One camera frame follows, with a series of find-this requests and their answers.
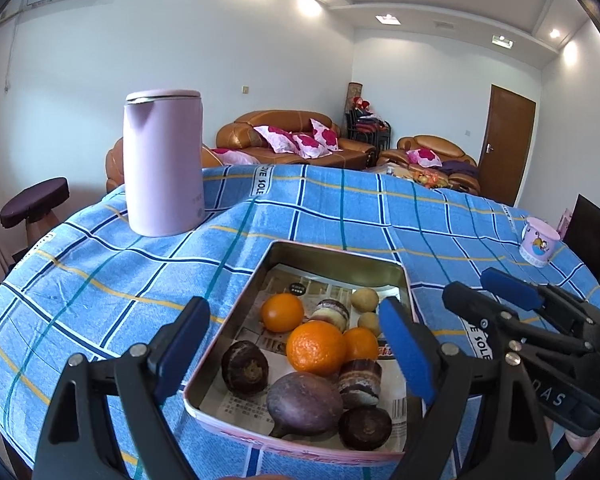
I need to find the pink cartoon print bucket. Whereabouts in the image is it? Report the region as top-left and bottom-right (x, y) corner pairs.
(519, 217), (562, 267)

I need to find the dark maroon stool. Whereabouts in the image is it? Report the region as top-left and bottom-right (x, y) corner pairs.
(0, 178), (70, 251)

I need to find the purple passion fruit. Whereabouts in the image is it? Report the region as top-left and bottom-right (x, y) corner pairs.
(266, 371), (344, 439)

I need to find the purple cloth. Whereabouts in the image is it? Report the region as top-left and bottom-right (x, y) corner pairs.
(440, 160), (480, 178)

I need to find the orange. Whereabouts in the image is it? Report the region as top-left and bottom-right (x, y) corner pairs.
(344, 327), (380, 363)
(286, 321), (348, 377)
(261, 293), (305, 333)

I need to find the black television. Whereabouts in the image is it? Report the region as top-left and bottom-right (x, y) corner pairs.
(562, 194), (600, 283)

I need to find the rectangular metal tin box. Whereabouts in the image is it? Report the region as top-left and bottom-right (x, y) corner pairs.
(182, 241), (420, 462)

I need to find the brown leather armchair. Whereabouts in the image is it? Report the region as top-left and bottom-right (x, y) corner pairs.
(377, 135), (481, 196)

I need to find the long brown leather sofa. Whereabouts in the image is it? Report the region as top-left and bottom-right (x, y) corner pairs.
(216, 109), (381, 170)

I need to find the pink floral pillow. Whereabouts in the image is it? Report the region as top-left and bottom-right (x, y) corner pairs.
(253, 125), (301, 154)
(311, 118), (342, 150)
(292, 132), (332, 158)
(406, 148), (443, 167)

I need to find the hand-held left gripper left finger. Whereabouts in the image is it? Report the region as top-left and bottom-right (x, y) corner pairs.
(34, 296), (211, 480)

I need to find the stack of dark chairs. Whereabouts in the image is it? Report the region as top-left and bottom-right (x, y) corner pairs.
(346, 110), (392, 148)

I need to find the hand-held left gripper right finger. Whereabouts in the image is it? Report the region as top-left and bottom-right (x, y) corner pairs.
(377, 296), (553, 480)

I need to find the pink electric kettle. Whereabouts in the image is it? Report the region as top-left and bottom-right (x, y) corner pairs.
(123, 89), (205, 237)

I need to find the orange-brown leather sofa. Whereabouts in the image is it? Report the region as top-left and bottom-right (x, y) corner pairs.
(105, 137), (226, 193)

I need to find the dark brown round fruit front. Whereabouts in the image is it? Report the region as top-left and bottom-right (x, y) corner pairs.
(338, 406), (393, 451)

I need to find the coffee table with food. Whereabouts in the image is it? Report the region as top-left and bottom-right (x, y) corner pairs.
(377, 162), (451, 188)

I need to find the blue checked tablecloth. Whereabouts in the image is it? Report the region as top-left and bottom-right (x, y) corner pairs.
(0, 162), (600, 480)

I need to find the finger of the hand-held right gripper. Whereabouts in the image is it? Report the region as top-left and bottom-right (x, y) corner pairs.
(480, 267), (600, 341)
(442, 282), (588, 361)

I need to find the brown wooden door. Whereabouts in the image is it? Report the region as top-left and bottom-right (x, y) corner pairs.
(478, 84), (537, 207)

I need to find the dark brown round fruit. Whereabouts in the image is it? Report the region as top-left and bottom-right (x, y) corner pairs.
(338, 406), (393, 451)
(221, 340), (270, 395)

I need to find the small yellow-brown round fruit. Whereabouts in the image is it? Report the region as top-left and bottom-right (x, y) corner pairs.
(357, 312), (382, 336)
(350, 287), (379, 313)

